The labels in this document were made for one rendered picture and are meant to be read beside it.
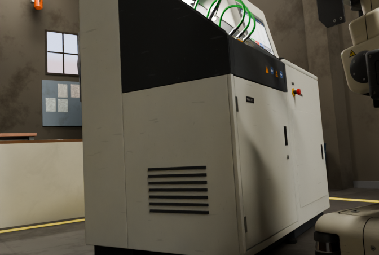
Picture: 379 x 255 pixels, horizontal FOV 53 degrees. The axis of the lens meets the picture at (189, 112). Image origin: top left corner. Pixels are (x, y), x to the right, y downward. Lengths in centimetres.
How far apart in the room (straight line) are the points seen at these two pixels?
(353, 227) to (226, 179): 55
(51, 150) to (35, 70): 562
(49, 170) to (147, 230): 186
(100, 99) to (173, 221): 70
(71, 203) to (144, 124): 193
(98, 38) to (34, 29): 726
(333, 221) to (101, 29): 140
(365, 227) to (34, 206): 280
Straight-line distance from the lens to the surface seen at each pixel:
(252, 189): 163
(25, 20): 929
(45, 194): 350
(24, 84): 890
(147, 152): 174
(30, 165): 347
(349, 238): 118
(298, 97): 236
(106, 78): 194
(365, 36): 137
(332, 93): 473
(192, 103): 161
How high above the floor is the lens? 48
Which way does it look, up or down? 6 degrees up
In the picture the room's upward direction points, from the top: 3 degrees counter-clockwise
